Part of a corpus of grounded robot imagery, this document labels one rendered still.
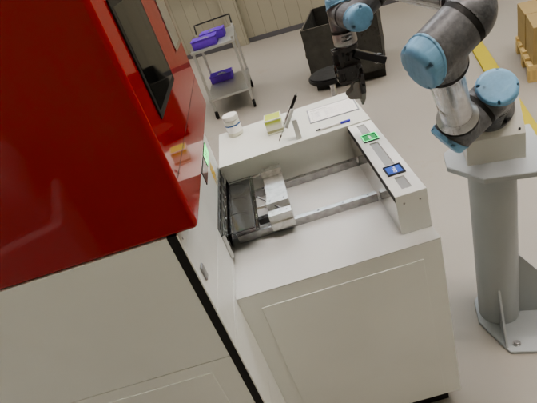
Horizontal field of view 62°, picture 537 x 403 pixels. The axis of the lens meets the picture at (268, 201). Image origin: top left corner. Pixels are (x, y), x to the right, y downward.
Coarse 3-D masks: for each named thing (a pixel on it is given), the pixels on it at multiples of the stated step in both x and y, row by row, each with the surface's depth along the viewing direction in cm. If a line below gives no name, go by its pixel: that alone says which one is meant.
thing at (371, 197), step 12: (372, 192) 153; (336, 204) 154; (348, 204) 153; (360, 204) 153; (300, 216) 154; (312, 216) 154; (324, 216) 155; (264, 228) 155; (288, 228) 156; (240, 240) 156
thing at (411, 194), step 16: (352, 128) 173; (368, 128) 169; (368, 144) 159; (384, 144) 155; (384, 160) 147; (400, 160) 144; (384, 176) 139; (400, 176) 136; (416, 176) 134; (400, 192) 129; (416, 192) 128; (400, 208) 130; (416, 208) 131; (400, 224) 133; (416, 224) 134
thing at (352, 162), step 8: (352, 160) 175; (320, 168) 178; (328, 168) 176; (336, 168) 176; (344, 168) 176; (296, 176) 178; (304, 176) 177; (312, 176) 177; (320, 176) 177; (288, 184) 178; (296, 184) 178; (256, 192) 178; (264, 192) 178
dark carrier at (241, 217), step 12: (228, 192) 174; (240, 192) 171; (228, 204) 166; (240, 204) 164; (252, 204) 162; (228, 216) 159; (240, 216) 157; (252, 216) 154; (228, 228) 153; (240, 228) 151
